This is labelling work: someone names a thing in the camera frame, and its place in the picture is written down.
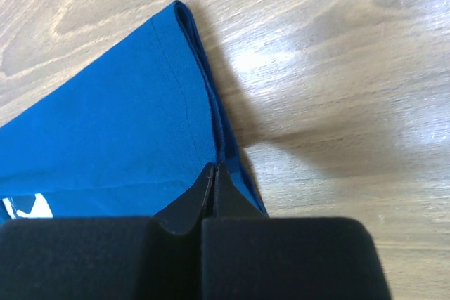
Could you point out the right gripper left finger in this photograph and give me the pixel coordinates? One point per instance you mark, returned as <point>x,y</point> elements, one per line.
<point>181,215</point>

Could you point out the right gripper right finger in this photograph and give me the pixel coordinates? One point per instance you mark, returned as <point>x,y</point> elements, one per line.
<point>229,202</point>

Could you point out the blue t-shirt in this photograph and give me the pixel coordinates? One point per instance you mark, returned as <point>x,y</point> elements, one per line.
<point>127,135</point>

